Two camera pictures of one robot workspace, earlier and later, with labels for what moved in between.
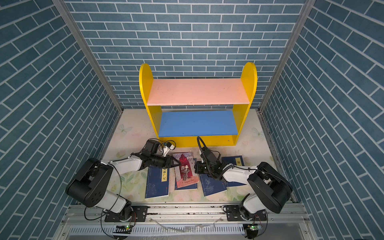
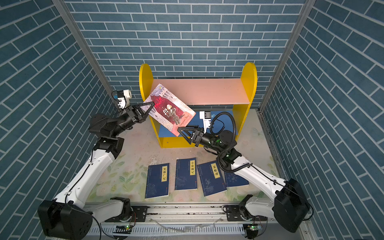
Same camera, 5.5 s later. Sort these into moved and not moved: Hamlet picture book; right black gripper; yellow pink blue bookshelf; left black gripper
Moved: Hamlet picture book; right black gripper; left black gripper
Not moved: yellow pink blue bookshelf
